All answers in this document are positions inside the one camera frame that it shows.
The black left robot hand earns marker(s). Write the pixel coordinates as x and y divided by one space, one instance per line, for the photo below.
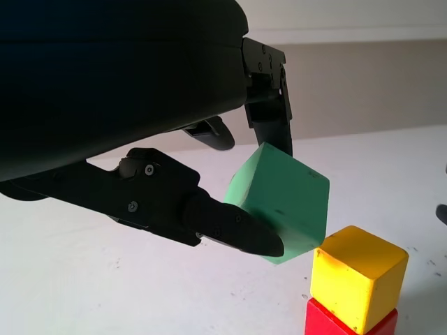
104 87

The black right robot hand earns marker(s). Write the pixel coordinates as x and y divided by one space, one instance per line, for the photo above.
443 213

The yellow wooden block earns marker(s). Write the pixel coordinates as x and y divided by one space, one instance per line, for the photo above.
356 275

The green wooden block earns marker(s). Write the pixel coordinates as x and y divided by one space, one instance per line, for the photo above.
290 195

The red wooden block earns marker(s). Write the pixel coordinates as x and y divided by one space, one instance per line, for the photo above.
317 321

